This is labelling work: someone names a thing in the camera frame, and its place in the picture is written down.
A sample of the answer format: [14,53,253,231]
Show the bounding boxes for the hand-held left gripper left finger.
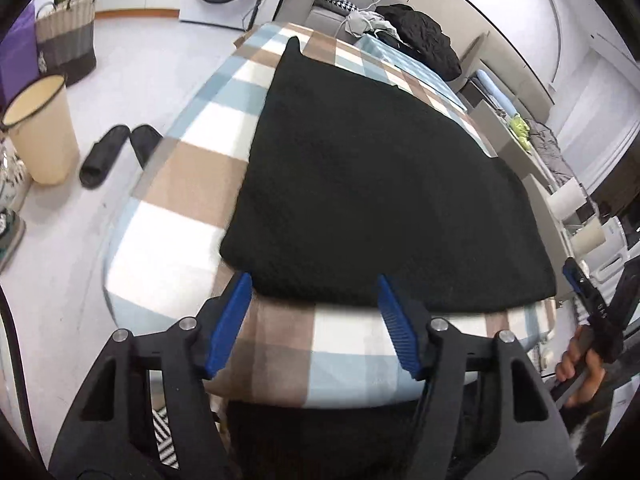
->
[47,272,253,480]

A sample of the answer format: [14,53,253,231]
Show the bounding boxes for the grey cabinet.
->
[522,175,576,306]
[470,105,547,187]

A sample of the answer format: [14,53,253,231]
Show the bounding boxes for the cream waste bin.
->
[0,74,81,186]

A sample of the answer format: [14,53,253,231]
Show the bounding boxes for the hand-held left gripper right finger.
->
[377,274,581,480]

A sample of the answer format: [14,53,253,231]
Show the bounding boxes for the person's right forearm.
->
[562,400,617,476]

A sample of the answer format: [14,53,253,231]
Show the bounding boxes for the white paper towel roll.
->
[545,180,586,221]

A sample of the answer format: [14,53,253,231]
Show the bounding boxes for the person's right hand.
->
[555,326,605,407]

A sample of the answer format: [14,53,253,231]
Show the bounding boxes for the black quilted coat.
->
[375,4,463,81]

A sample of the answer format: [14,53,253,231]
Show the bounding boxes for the beige padded headboard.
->
[462,32,555,116]

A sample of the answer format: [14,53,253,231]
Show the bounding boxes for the purple bag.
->
[0,5,43,106]

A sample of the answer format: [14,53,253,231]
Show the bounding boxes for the light blue pillow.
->
[475,70,516,116]

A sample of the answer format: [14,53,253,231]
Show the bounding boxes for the teal checked cloth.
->
[357,35,468,111]

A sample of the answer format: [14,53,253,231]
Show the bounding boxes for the black white striped mat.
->
[150,407,182,471]

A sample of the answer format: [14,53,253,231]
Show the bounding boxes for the woven basket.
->
[35,0,98,86]

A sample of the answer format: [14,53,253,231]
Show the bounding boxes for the black knit sweater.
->
[220,36,558,313]

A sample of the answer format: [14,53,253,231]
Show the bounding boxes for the grey sofa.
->
[272,0,361,41]

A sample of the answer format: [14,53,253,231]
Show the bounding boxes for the green iron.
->
[0,207,27,273]

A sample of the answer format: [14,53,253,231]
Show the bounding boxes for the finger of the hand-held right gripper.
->
[562,257,610,322]

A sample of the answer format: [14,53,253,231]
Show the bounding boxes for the black slipper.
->
[131,124,165,170]
[79,125,132,190]

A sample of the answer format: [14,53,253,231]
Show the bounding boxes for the black cable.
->
[0,285,43,463]

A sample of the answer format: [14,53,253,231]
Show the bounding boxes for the grey padded jacket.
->
[525,120,576,186]

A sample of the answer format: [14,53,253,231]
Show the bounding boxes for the grey white clothes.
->
[345,10,396,38]

